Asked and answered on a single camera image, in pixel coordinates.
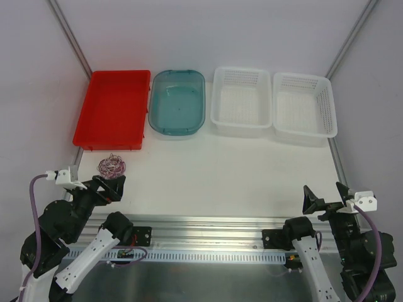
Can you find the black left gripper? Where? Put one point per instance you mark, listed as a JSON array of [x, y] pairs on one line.
[[95, 189]]

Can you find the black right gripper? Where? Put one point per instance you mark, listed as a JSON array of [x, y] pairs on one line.
[[329, 205]]

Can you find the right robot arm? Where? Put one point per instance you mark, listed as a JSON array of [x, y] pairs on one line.
[[365, 252]]

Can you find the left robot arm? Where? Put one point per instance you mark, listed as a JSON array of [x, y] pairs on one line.
[[60, 225]]

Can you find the red plastic tray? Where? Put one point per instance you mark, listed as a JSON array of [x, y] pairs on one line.
[[113, 112]]

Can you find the white perforated basket right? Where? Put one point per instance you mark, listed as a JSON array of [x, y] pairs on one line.
[[303, 109]]

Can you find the white perforated basket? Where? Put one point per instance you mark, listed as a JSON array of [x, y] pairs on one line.
[[241, 103], [303, 109]]

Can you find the teal transparent plastic bin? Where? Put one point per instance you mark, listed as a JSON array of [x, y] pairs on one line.
[[177, 102]]

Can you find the white perforated basket left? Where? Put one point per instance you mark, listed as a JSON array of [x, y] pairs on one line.
[[241, 103]]

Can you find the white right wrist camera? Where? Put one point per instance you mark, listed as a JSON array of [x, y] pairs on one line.
[[364, 200]]

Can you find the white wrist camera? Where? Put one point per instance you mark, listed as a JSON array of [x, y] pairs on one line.
[[364, 200], [67, 176]]

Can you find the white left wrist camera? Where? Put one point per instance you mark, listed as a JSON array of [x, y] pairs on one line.
[[67, 176]]

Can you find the white slotted cable duct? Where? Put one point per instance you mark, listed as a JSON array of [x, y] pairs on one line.
[[194, 256]]

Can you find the aluminium mounting rail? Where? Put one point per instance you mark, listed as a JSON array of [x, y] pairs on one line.
[[206, 233]]

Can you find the left aluminium frame post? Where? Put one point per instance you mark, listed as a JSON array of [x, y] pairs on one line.
[[70, 36]]

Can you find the aluminium frame post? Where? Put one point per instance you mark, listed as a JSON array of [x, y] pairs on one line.
[[70, 36], [359, 24]]

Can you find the right aluminium frame post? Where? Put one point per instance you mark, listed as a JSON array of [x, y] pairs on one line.
[[359, 24]]

